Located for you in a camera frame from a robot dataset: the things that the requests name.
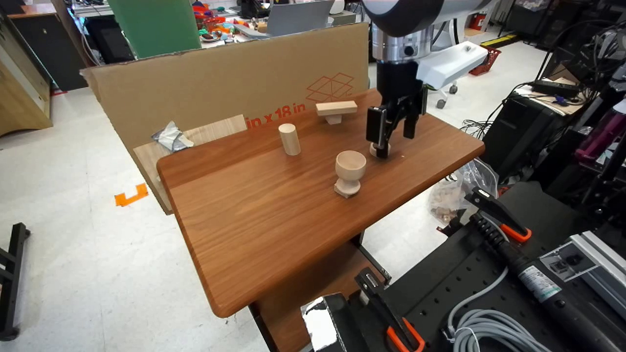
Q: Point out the wooden cylinder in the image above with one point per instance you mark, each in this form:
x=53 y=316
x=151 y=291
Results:
x=290 y=139

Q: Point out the lower wooden shelf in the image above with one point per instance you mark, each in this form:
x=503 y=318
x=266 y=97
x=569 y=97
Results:
x=278 y=311

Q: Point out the wooden T-shaped block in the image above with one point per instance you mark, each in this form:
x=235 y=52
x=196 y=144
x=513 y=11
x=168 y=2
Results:
x=333 y=111

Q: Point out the aluminium extrusion rail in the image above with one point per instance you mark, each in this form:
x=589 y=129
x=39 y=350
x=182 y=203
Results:
x=589 y=258

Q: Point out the orange-handled black clamp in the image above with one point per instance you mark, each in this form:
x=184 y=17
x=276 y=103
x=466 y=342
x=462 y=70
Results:
x=397 y=328
x=499 y=213

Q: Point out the black handheld tool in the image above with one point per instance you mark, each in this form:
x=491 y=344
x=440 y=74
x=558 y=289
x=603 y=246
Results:
x=562 y=307

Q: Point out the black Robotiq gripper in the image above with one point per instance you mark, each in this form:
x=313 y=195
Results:
x=401 y=90

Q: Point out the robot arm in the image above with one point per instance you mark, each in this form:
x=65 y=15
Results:
x=403 y=29

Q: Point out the large cardboard box panel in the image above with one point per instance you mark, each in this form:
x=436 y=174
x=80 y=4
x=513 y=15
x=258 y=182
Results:
x=247 y=82

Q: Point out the black perforated breadboard plate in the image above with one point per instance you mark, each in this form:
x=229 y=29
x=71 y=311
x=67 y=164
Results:
x=466 y=273

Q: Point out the wooden goblet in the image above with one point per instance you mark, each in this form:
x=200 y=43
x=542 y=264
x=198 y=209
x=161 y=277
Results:
x=348 y=166

